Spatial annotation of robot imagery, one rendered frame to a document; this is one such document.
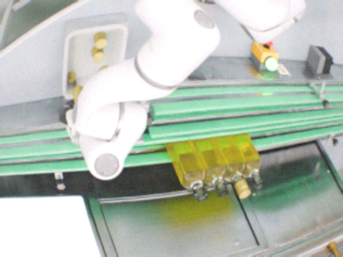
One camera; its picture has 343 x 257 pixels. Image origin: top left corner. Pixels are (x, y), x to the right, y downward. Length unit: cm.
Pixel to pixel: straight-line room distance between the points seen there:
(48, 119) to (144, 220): 39
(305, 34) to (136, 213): 84
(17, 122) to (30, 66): 17
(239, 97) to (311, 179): 48
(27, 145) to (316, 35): 108
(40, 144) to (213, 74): 53
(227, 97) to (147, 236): 43
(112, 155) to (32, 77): 51
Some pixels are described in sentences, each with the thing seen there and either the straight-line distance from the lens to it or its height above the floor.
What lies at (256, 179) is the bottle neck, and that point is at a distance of 118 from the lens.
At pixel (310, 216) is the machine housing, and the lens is 139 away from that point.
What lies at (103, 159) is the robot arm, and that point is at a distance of 80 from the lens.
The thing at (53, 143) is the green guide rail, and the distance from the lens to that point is 116.
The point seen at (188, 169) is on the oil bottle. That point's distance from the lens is 113.
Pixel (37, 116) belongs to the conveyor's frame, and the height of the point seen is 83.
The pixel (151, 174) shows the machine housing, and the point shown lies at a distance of 137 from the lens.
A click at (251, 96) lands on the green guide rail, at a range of 124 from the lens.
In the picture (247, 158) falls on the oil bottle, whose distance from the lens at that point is 120.
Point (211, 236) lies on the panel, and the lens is 119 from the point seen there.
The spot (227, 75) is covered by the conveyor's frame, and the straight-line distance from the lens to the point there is 126.
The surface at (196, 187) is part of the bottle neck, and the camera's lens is 112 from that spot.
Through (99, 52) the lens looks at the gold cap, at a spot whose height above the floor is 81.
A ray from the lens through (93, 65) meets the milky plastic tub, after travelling 121.
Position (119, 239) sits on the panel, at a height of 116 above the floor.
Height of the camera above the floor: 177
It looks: 44 degrees down
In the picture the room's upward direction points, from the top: 157 degrees clockwise
